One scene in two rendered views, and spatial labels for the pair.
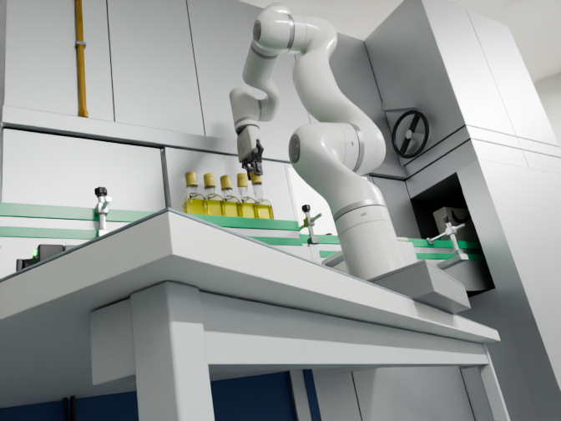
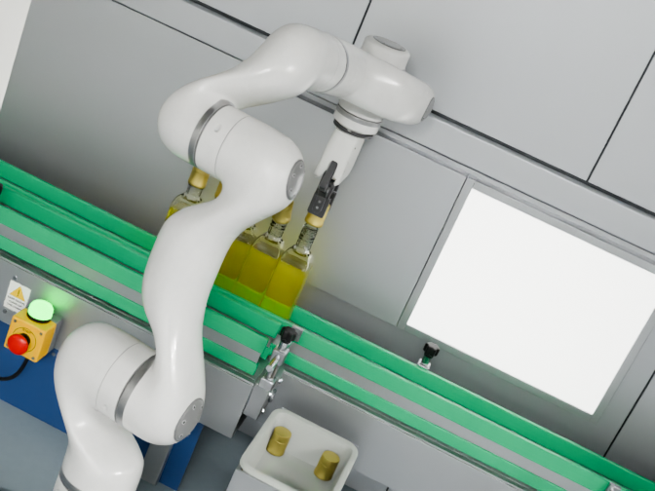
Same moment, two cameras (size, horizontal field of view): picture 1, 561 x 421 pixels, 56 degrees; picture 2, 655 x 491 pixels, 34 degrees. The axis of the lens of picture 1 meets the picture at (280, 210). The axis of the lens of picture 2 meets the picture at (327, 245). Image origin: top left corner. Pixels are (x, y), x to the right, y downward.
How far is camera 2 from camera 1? 1.91 m
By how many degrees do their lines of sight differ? 61
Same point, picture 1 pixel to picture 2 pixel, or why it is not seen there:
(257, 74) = not seen: hidden behind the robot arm
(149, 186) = not seen: hidden behind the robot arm
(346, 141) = (98, 399)
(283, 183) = (437, 212)
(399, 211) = not seen: outside the picture
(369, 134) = (135, 413)
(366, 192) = (76, 475)
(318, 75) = (154, 271)
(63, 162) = (96, 41)
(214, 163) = (317, 128)
